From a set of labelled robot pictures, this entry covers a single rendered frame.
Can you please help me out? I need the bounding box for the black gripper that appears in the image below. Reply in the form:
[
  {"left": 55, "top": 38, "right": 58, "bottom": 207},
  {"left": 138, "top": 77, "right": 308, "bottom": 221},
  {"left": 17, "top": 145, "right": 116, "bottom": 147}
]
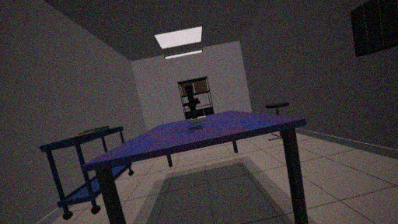
[{"left": 183, "top": 96, "right": 201, "bottom": 112}]

